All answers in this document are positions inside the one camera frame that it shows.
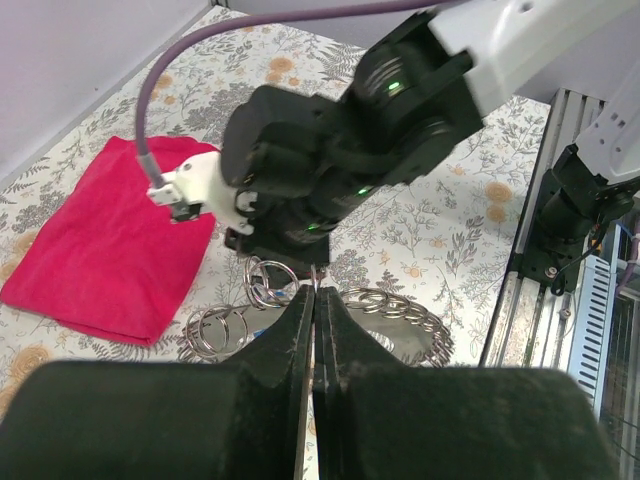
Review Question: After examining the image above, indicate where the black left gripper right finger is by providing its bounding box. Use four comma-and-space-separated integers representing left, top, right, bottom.
313, 287, 617, 479

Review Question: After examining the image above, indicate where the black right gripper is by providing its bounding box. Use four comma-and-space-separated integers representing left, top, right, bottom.
224, 199, 333, 279

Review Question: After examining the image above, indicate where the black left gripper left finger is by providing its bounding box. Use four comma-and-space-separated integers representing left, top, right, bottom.
1, 286, 316, 479

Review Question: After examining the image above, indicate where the blue tag key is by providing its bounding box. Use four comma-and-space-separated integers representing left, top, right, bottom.
244, 285, 295, 339

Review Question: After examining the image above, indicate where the large metal keyring chain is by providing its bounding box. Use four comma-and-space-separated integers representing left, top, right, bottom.
177, 255, 456, 369

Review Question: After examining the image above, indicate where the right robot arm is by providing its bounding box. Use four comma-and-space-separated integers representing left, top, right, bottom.
220, 1, 632, 272

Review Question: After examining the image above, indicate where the pink cloth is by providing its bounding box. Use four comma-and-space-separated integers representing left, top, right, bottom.
1, 137, 216, 347

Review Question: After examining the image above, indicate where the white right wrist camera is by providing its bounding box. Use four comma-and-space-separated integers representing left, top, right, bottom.
147, 151, 254, 235

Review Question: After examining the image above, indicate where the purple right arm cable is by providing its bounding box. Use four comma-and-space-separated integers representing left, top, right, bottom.
135, 0, 461, 189

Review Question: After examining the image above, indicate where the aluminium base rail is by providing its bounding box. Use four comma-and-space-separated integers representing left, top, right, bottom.
477, 87, 640, 421

